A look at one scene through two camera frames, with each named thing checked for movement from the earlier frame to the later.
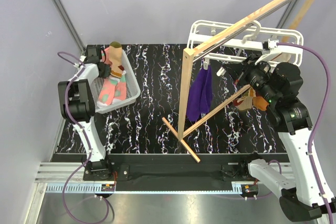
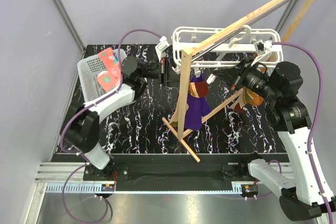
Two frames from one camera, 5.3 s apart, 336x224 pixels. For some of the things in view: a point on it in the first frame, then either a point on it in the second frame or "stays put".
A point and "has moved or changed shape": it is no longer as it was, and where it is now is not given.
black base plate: (179, 172) stays put
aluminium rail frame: (69, 178) stays put
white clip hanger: (257, 42) has moved or changed shape
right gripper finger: (235, 70) → (229, 74)
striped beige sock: (115, 55) → (192, 91)
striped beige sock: (247, 103) has moved or changed shape
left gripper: (107, 72) → (169, 77)
